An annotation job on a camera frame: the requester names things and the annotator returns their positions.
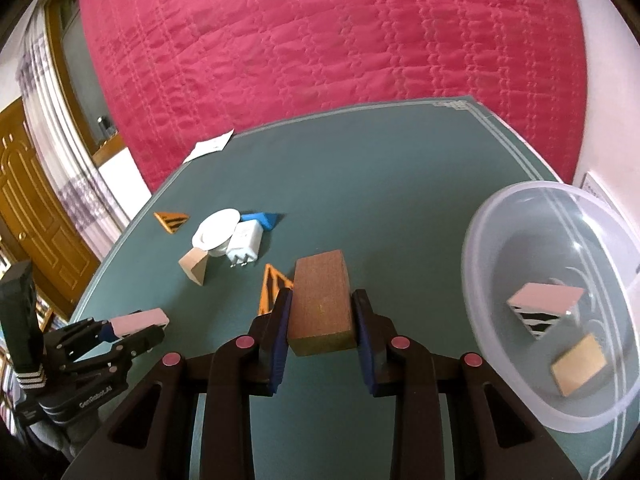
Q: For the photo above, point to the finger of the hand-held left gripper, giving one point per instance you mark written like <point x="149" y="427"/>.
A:
<point x="135" y="342"/>
<point x="106" y="332"/>

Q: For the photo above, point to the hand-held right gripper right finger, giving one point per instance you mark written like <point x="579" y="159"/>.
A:
<point x="364" y="345"/>

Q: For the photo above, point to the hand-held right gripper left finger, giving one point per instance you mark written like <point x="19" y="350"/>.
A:
<point x="281" y="340"/>

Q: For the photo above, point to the pink rectangular block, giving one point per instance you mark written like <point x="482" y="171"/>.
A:
<point x="140" y="321"/>

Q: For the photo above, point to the orange hollow triangle block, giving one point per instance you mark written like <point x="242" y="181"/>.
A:
<point x="264" y="290"/>

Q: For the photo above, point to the brown wooden block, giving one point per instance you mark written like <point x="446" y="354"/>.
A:
<point x="321" y="305"/>

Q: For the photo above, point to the light wooden wedge block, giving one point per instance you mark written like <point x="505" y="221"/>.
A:
<point x="192" y="265"/>

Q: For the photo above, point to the white power adapter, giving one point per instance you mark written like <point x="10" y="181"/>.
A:
<point x="246" y="242"/>

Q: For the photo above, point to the white round lid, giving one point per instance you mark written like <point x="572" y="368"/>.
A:
<point x="215" y="230"/>

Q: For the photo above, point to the clear plastic bowl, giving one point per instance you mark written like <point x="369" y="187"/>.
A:
<point x="505" y="360"/>

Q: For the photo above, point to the blue triangular block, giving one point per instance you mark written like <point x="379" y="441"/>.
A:
<point x="265" y="220"/>

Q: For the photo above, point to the orange striped triangular block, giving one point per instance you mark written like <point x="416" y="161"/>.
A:
<point x="172" y="221"/>

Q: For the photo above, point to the wooden door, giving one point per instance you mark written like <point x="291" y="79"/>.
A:
<point x="35" y="200"/>

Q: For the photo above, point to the pink striped triangular block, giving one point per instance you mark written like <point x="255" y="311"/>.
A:
<point x="542" y="302"/>

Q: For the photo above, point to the white paper slip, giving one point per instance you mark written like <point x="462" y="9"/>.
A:
<point x="210" y="146"/>

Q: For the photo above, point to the white striped curtain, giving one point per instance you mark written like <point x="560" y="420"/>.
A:
<point x="65" y="125"/>

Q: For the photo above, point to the tan wooden block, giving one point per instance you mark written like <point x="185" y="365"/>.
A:
<point x="577" y="366"/>

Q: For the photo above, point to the white printed sheet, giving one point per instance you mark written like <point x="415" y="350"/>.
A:
<point x="597" y="190"/>

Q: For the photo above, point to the red quilted bedspread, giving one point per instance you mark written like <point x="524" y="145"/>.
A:
<point x="325" y="50"/>

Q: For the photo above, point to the wooden window frame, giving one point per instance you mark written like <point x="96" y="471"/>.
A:
<point x="55" y="50"/>

